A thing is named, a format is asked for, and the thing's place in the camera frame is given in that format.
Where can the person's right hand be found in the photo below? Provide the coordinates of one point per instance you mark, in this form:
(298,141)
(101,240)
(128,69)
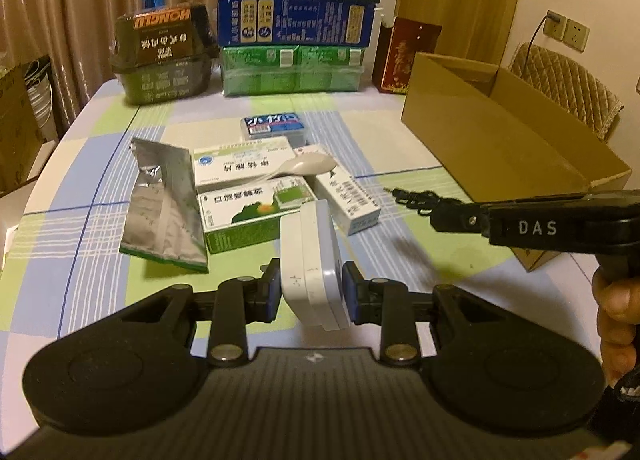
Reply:
(620,320)

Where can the small blue plastic box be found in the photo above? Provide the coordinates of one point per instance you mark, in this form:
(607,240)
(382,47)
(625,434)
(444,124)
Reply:
(274,126)

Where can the red gift box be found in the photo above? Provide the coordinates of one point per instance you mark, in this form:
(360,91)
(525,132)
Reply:
(400,55)

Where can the white plastic spoon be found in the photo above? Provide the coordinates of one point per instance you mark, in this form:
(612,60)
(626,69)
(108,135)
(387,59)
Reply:
(312,165)

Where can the white medicine box blue logo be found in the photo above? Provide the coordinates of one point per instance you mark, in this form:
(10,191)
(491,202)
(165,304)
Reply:
(225,167)

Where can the green and white spray box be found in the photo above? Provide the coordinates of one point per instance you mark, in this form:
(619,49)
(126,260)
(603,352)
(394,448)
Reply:
(240,220)

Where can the brown cardboard storage box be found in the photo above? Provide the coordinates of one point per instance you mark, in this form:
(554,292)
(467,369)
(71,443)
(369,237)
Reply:
(17,130)

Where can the white plastic device box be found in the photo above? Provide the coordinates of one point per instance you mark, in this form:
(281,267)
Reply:
(312,260)

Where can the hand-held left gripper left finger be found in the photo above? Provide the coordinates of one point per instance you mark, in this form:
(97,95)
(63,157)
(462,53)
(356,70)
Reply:
(272,287)

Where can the dark brown and green package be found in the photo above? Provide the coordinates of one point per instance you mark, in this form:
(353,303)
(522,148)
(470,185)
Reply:
(162,50)

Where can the green wrapped carton pack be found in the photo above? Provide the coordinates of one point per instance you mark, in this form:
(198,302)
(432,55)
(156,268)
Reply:
(290,72)

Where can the quilted beige chair cushion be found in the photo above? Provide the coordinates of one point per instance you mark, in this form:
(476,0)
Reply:
(570,85)

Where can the checked cloth desktop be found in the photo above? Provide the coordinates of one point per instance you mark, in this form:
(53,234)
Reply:
(95,220)

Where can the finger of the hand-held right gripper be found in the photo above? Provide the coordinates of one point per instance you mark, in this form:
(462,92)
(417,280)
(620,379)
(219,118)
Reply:
(457,217)

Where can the beige curtain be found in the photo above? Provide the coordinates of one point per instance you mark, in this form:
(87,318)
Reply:
(65,5)

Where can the blue printed carton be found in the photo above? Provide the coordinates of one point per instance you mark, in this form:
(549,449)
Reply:
(295,20)

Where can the silver foil pouch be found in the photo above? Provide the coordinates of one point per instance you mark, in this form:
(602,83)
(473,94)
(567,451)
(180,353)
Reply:
(162,210)

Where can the slim white medicine box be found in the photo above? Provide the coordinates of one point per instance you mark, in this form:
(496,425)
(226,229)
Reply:
(352,202)

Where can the wall socket with plug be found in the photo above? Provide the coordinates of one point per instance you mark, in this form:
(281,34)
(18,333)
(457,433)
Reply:
(555,27)

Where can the empty wall socket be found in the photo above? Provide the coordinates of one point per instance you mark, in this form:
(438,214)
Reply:
(577,35)

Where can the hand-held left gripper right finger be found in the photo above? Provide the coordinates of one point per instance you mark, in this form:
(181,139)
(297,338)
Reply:
(350,292)

